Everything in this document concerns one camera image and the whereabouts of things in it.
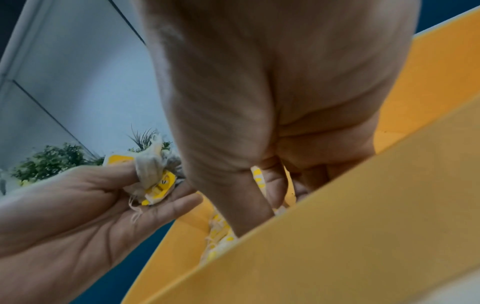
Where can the person's right hand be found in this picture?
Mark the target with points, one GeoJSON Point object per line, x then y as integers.
{"type": "Point", "coordinates": [281, 59]}

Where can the green leafy plant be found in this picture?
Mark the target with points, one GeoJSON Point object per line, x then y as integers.
{"type": "Point", "coordinates": [48, 163]}

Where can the bunch of tea bags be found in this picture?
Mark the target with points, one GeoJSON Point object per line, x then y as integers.
{"type": "Point", "coordinates": [150, 169]}

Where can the person's left hand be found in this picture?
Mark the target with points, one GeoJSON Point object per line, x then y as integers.
{"type": "Point", "coordinates": [56, 231]}

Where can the yellow tray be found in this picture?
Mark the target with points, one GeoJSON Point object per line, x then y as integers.
{"type": "Point", "coordinates": [337, 237]}

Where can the row of tea bags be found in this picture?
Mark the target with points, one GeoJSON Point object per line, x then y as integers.
{"type": "Point", "coordinates": [219, 234]}

